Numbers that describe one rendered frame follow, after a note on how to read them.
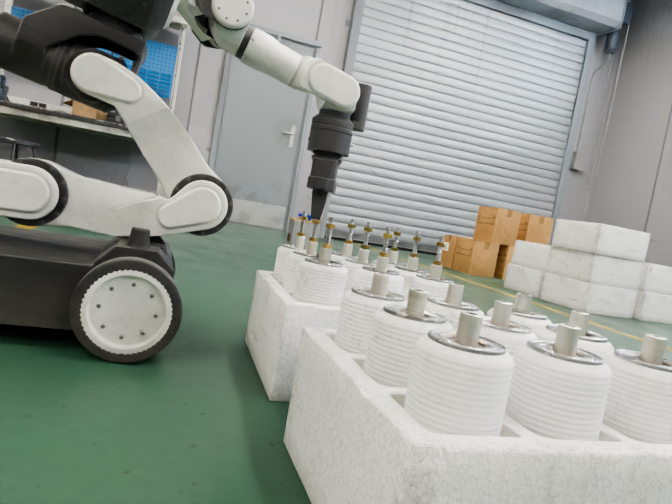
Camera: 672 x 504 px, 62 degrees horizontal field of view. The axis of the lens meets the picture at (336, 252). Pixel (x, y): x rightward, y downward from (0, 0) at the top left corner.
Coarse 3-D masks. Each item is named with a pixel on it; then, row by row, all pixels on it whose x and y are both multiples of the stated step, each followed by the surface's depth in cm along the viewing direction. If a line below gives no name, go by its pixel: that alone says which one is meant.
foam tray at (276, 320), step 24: (264, 288) 121; (264, 312) 116; (288, 312) 98; (312, 312) 99; (336, 312) 101; (264, 336) 112; (288, 336) 99; (264, 360) 109; (288, 360) 99; (264, 384) 105; (288, 384) 100
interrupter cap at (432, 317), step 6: (384, 306) 66; (390, 306) 67; (396, 306) 68; (402, 306) 69; (390, 312) 64; (396, 312) 63; (402, 312) 66; (426, 312) 67; (432, 312) 68; (408, 318) 62; (414, 318) 62; (420, 318) 62; (426, 318) 63; (432, 318) 64; (438, 318) 65; (444, 318) 65
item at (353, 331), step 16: (352, 304) 74; (368, 304) 72; (384, 304) 72; (400, 304) 74; (352, 320) 74; (368, 320) 72; (336, 336) 77; (352, 336) 73; (368, 336) 73; (352, 352) 73
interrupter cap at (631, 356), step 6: (618, 354) 62; (624, 354) 62; (630, 354) 64; (636, 354) 64; (630, 360) 60; (636, 360) 60; (666, 360) 64; (648, 366) 59; (654, 366) 58; (660, 366) 58; (666, 366) 61
